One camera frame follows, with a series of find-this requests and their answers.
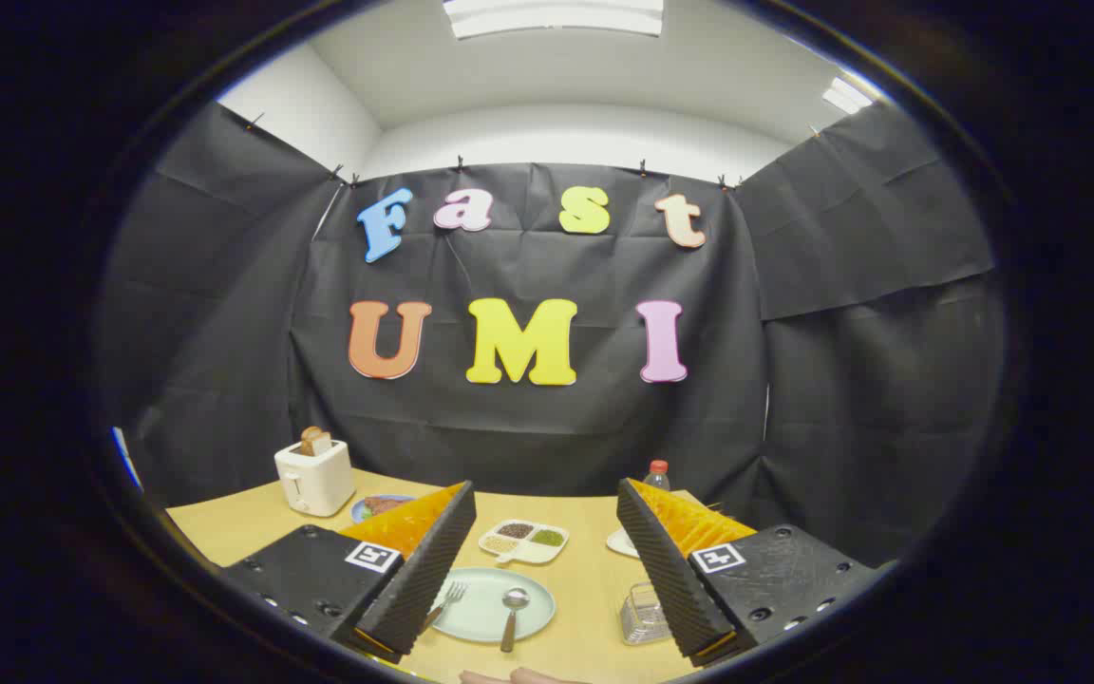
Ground white divided grain dish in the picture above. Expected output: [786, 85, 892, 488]
[478, 519, 570, 567]

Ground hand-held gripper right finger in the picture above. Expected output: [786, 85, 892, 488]
[616, 478, 895, 668]

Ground white toaster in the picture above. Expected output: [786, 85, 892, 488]
[273, 439, 356, 518]

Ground wooden-handled metal spoon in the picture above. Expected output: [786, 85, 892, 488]
[500, 587, 531, 654]

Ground wooden-handled metal fork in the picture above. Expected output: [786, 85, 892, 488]
[419, 581, 468, 636]

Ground small blue plate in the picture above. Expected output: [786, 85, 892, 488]
[350, 494, 418, 524]

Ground large ceiling light panel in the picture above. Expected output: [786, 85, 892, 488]
[443, 0, 665, 40]

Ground black backdrop cloth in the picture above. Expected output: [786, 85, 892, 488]
[96, 100, 1009, 571]

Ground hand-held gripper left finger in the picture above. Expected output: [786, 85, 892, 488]
[219, 480, 478, 666]

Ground small ceiling light panel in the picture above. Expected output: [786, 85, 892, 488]
[821, 76, 876, 116]

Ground pale green plate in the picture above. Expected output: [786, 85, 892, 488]
[428, 567, 556, 644]

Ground perforated metal basket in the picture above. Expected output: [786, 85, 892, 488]
[619, 582, 673, 647]

